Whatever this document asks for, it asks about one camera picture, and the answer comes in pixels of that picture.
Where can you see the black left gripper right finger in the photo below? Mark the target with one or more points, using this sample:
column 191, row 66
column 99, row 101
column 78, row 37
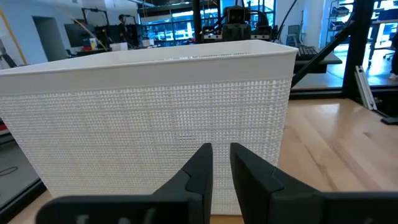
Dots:
column 258, row 193

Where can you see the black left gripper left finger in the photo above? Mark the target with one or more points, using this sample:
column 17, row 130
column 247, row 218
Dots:
column 192, row 193

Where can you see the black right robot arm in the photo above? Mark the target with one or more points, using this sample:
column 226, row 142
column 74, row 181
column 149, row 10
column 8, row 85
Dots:
column 260, row 21

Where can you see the white perforated plastic basket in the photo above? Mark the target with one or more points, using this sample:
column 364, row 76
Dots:
column 124, row 124

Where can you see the black office chair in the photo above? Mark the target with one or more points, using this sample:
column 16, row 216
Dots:
column 293, row 32

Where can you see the black computer keyboard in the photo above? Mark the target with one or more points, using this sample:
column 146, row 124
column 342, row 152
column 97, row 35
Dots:
column 306, row 53

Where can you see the black desk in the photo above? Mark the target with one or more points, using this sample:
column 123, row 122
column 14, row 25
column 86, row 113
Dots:
column 329, row 59

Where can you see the storage shelf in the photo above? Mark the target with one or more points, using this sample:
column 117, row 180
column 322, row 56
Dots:
column 340, row 12

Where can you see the person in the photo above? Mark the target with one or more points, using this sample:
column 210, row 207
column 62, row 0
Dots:
column 122, row 28

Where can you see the white box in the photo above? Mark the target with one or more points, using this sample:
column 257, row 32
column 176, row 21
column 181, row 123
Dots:
column 118, row 46

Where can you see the silver aluminium extrusion bar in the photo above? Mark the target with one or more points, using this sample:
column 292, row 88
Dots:
column 365, row 90

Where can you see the paper cup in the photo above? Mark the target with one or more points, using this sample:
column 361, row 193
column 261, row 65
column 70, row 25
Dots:
column 93, row 43

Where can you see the large black monitor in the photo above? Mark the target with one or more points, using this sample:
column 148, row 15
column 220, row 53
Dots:
column 77, row 34

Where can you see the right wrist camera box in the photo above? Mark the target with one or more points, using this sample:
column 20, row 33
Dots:
column 236, row 15

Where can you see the thin black post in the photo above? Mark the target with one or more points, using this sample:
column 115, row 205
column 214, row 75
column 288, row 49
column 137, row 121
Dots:
column 196, row 21

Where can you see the black diagonal frame strut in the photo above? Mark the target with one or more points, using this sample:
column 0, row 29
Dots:
column 339, row 37

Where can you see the black vertical frame post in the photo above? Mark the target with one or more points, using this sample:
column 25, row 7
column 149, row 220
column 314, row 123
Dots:
column 357, row 46

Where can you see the black flat bracket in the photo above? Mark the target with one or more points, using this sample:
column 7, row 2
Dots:
column 390, row 120

